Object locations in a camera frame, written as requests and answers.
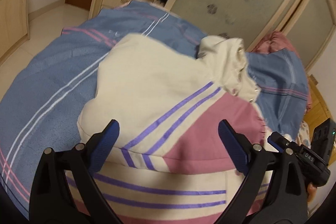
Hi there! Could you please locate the pink and cream hooded jacket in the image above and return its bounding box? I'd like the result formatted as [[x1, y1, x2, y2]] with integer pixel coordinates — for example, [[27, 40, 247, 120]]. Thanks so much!
[[64, 33, 274, 224]]

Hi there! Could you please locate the person's right hand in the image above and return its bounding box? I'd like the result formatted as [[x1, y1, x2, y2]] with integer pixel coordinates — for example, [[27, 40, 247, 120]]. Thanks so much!
[[306, 183, 317, 203]]

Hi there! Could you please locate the floral blanket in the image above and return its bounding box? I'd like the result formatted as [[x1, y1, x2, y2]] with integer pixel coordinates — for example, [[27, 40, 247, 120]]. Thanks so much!
[[296, 121, 311, 148]]

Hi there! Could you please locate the wooden headboard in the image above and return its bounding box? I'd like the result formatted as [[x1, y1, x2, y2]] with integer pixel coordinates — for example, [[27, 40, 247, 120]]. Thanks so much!
[[303, 75, 332, 134]]

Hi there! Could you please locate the blue plaid duvet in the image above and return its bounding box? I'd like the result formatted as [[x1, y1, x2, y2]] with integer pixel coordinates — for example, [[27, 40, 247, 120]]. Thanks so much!
[[1, 1, 308, 217]]

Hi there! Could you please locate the light wood side cabinet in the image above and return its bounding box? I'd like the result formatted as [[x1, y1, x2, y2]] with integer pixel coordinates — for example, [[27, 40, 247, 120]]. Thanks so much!
[[1, 0, 30, 60]]

